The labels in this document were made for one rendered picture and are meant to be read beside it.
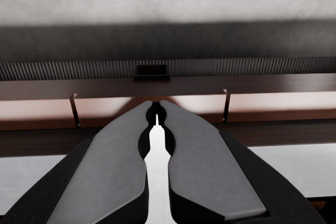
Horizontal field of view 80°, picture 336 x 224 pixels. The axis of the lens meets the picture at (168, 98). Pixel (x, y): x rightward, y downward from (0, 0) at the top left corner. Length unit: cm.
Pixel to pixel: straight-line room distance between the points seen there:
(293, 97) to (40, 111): 30
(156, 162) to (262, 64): 42
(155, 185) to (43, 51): 29
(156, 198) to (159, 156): 7
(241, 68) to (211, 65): 8
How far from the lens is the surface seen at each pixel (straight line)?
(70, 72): 55
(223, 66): 54
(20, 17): 41
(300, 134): 29
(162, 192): 27
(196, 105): 24
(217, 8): 37
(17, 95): 29
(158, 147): 22
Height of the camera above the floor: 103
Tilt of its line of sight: 63 degrees down
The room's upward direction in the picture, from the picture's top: 172 degrees clockwise
